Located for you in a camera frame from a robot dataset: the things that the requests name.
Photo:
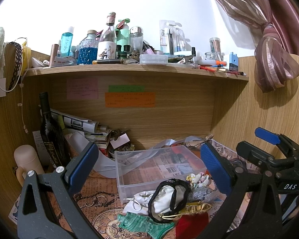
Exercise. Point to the white black-trimmed fabric pouch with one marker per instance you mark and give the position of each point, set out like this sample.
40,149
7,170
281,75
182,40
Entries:
160,205

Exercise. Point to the mint green pump bottle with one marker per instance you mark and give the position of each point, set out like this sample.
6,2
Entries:
123,33

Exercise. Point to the clear rectangular plastic case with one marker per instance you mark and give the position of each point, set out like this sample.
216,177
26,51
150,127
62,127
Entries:
146,59

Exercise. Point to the wooden shelf board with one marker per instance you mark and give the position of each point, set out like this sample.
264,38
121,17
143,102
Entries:
131,69

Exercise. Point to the red velvet pouch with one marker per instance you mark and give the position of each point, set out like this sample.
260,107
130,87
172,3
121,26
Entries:
190,226

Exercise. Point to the rolled newspaper stack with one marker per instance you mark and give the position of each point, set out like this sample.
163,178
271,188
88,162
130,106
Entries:
93,131

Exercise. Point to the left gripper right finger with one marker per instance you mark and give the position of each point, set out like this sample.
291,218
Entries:
262,218

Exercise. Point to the beige mug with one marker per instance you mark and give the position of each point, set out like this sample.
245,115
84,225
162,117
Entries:
26,159

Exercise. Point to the clear plastic storage box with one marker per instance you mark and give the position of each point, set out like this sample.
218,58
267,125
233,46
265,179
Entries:
144,170

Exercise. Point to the grey glitter pouch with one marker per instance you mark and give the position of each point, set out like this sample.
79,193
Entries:
202,194

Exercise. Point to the orange sticky note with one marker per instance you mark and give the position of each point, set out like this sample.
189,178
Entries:
129,99

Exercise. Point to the pink sticky note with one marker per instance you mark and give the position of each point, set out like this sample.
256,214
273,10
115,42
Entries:
82,88

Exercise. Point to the green sticky note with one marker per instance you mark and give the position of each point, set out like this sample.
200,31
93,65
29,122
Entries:
126,88

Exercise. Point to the white illustrated bottle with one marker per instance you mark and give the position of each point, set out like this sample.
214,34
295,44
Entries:
107,43

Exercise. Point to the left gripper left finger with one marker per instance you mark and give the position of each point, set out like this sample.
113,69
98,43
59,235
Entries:
36,217

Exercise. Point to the white paper card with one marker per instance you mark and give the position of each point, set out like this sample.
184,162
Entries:
120,141

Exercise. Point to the blue liquid glass bottle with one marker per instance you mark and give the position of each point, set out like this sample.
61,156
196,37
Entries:
88,48

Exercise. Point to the teal mouthwash bottle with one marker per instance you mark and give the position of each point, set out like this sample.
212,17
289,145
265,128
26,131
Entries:
66,42

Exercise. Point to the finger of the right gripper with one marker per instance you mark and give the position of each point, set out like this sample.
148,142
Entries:
253,154
269,137

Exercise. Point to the pink striped curtain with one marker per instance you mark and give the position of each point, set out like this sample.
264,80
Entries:
274,25

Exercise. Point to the dark wine bottle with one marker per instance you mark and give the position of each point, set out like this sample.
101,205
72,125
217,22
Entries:
52,135

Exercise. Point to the green knitted pouch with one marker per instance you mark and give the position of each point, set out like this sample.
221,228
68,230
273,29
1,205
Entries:
137,223

